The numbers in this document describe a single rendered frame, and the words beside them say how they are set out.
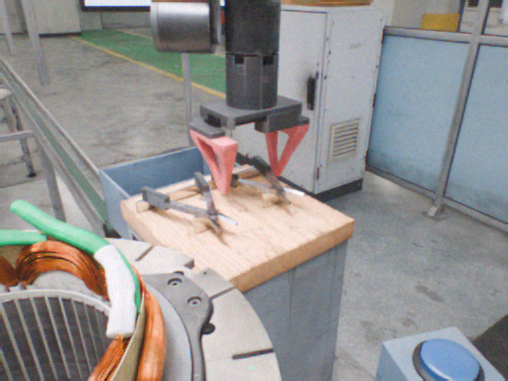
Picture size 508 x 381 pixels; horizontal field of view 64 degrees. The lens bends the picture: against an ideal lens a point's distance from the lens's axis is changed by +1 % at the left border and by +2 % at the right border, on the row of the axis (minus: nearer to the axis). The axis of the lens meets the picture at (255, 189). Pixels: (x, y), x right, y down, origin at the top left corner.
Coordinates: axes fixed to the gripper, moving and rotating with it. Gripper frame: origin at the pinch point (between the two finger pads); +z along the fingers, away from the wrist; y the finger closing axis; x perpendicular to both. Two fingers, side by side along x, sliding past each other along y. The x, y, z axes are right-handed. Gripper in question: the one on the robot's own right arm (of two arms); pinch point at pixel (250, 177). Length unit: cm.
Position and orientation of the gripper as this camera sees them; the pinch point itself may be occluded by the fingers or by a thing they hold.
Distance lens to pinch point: 49.5
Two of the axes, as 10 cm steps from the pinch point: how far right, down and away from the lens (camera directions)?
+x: 6.2, 3.6, -7.0
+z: -0.1, 8.9, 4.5
